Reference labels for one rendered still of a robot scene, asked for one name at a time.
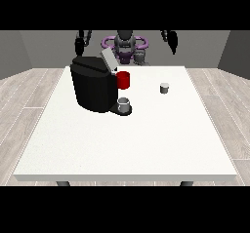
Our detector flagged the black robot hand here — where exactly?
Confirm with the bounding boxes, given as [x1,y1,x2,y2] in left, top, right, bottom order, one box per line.
[74,30,93,58]
[160,30,179,56]

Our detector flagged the pale grey machine lid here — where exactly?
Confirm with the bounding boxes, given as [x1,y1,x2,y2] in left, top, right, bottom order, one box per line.
[100,47,119,73]

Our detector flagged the black coffee machine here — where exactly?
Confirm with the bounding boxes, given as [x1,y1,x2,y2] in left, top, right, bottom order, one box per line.
[69,55,133,116]

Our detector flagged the small grey coffee pod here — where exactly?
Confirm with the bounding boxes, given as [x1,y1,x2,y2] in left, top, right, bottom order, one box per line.
[159,82,170,95]

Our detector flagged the red pod holder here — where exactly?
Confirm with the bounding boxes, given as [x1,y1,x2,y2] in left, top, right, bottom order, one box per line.
[116,70,131,91]

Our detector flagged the grey robot trunk purple rings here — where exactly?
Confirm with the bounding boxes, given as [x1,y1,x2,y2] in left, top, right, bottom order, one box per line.
[101,30,151,67]

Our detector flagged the small grey cup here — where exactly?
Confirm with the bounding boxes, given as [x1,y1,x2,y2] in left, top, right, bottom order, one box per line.
[117,97,131,113]

